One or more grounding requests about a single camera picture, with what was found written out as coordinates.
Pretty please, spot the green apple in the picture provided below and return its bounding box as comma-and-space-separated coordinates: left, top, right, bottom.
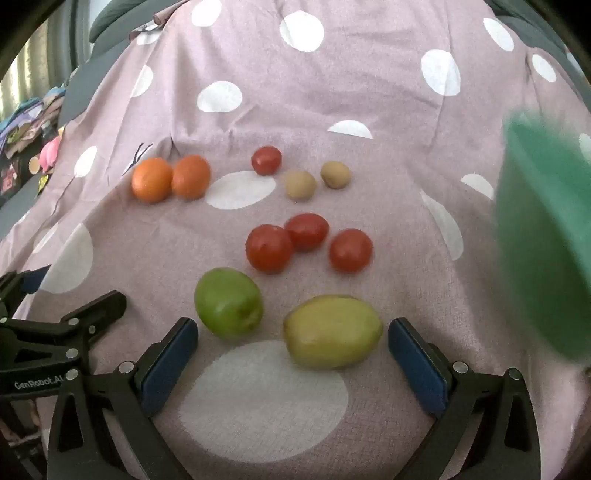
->
194, 268, 264, 339

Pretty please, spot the small red tomato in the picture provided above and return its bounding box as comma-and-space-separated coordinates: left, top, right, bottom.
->
251, 146, 283, 176

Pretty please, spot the pink toy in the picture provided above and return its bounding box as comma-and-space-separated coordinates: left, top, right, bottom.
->
40, 137, 62, 174

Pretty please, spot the orange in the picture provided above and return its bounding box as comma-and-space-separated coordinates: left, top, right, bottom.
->
131, 158, 174, 204
171, 154, 212, 200

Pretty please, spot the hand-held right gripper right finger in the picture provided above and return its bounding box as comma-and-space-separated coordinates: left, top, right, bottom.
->
388, 316, 542, 480

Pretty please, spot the yellow-green mango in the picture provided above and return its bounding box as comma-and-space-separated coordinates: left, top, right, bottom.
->
283, 295, 384, 369

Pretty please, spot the yellow cherry tomato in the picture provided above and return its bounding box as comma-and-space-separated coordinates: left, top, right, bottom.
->
320, 161, 352, 190
283, 171, 317, 201

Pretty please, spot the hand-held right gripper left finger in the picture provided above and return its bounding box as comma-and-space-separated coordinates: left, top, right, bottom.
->
46, 316, 200, 480

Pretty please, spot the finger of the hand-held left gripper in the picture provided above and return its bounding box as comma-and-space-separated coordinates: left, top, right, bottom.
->
0, 290, 127, 370
0, 264, 52, 319

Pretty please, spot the colourful clothes pile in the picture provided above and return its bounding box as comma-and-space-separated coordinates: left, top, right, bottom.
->
0, 85, 68, 199

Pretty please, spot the green plastic bowl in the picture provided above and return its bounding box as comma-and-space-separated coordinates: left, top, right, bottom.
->
495, 111, 591, 361

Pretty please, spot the pink polka-dot blanket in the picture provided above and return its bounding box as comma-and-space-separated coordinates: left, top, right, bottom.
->
0, 0, 591, 480

